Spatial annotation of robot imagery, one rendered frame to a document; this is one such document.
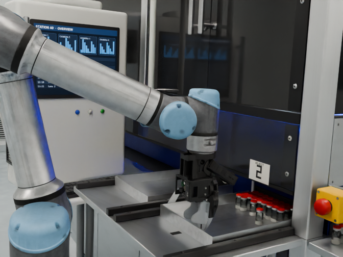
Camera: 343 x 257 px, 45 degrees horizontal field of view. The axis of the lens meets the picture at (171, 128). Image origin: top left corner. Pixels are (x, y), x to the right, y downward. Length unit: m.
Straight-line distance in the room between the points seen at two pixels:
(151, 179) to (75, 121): 0.44
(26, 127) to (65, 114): 0.85
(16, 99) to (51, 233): 0.29
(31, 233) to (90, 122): 1.06
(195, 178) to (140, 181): 0.59
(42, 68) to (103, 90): 0.12
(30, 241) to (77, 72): 0.33
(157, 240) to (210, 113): 0.35
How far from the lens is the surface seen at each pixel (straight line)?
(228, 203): 1.39
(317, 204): 1.08
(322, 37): 1.10
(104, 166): 1.92
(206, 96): 0.97
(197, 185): 1.00
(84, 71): 0.80
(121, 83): 0.81
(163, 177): 1.62
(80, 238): 2.10
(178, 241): 1.09
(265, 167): 1.24
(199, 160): 1.01
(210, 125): 0.98
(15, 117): 0.94
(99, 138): 1.87
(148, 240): 1.09
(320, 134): 1.11
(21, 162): 0.96
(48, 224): 0.85
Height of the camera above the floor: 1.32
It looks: 9 degrees down
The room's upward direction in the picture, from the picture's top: 2 degrees clockwise
